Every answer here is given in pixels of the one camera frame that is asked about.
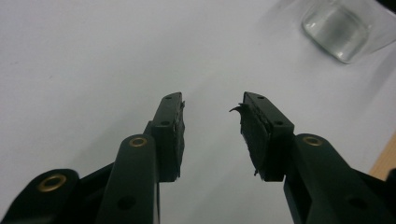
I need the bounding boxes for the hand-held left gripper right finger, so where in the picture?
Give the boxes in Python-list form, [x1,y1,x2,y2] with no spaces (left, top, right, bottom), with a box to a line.
[229,91,295,183]

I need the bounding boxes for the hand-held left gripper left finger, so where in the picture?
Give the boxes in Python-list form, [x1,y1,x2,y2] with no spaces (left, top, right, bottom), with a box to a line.
[143,91,186,183]

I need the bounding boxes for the clear glass cup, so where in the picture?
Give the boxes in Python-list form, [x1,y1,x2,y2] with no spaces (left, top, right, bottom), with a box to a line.
[301,0,396,64]

